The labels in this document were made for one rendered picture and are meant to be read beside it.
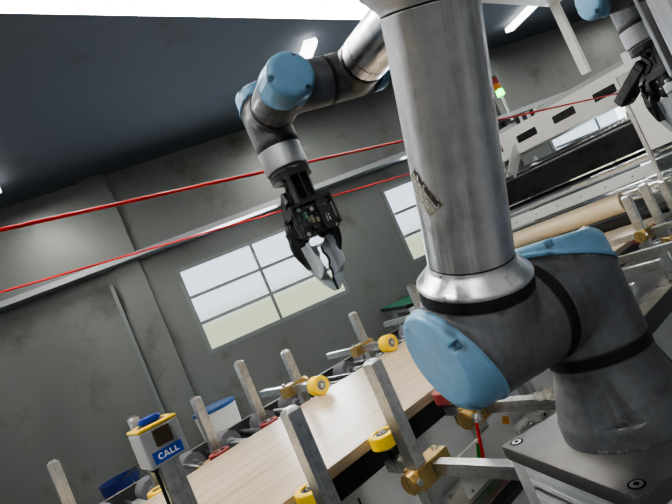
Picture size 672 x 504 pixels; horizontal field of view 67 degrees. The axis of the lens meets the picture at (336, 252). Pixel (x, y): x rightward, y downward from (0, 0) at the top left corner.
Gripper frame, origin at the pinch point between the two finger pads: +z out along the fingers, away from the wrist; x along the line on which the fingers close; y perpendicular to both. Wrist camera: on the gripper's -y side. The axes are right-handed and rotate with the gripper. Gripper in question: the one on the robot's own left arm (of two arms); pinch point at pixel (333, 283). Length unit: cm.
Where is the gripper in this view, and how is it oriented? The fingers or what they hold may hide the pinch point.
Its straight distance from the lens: 87.0
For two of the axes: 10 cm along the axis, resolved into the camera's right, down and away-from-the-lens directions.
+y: 2.4, -1.5, -9.6
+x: 8.8, -3.7, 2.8
